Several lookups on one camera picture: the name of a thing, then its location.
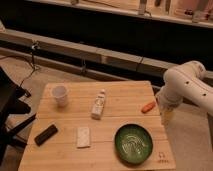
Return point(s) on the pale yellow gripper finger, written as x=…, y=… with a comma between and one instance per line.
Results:
x=167, y=115

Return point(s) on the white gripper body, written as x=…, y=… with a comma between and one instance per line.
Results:
x=168, y=99

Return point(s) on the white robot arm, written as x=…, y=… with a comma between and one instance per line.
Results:
x=184, y=81

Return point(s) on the green ceramic bowl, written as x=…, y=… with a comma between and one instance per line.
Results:
x=133, y=144

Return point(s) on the black eraser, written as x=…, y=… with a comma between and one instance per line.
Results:
x=45, y=135

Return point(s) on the orange carrot toy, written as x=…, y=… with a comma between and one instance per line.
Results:
x=148, y=107

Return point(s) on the white small bottle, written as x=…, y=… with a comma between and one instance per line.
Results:
x=98, y=106

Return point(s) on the white sponge block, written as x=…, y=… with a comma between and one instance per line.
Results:
x=83, y=137

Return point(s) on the black chair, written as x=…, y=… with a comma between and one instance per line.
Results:
x=10, y=103

